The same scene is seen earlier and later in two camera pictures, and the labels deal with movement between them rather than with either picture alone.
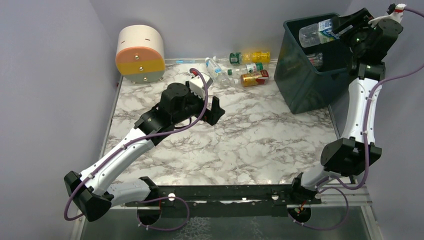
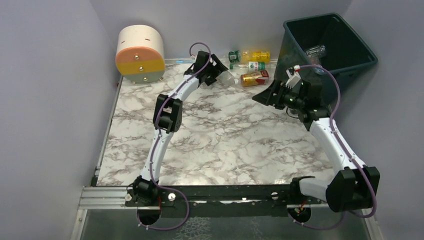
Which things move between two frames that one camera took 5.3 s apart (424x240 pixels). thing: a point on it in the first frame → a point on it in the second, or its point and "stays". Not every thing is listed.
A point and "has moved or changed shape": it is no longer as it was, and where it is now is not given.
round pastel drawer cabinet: [140, 55] stays
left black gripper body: [210, 108] → [211, 72]
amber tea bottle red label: [256, 78] stays
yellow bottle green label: [236, 58] stays
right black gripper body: [340, 25] → [276, 94]
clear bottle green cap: [250, 68] has moved or changed shape
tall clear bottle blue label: [214, 69] has moved or changed shape
